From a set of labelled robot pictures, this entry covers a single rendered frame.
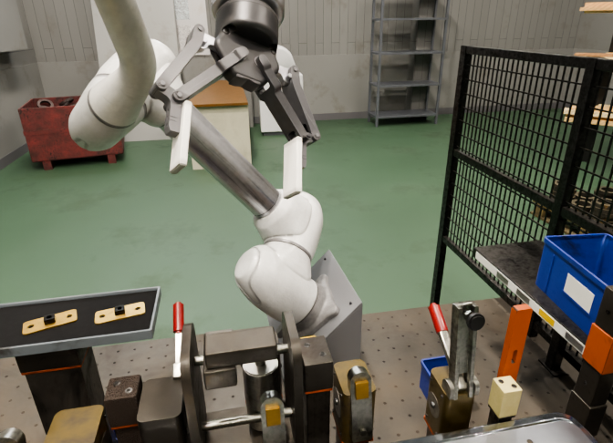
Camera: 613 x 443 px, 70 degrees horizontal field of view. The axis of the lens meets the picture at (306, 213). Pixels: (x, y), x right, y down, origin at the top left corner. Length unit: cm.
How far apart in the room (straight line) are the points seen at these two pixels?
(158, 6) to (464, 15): 505
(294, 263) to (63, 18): 713
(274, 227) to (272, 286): 18
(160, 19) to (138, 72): 649
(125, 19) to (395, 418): 107
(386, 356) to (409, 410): 20
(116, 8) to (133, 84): 17
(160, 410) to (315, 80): 736
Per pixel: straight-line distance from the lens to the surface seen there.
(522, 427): 91
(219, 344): 72
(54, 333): 89
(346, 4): 798
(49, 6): 809
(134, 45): 79
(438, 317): 87
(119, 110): 93
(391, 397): 132
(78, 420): 83
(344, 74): 801
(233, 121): 536
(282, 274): 119
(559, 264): 116
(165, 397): 81
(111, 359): 154
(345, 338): 128
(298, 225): 127
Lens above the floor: 164
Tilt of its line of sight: 24 degrees down
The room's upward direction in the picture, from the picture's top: 1 degrees counter-clockwise
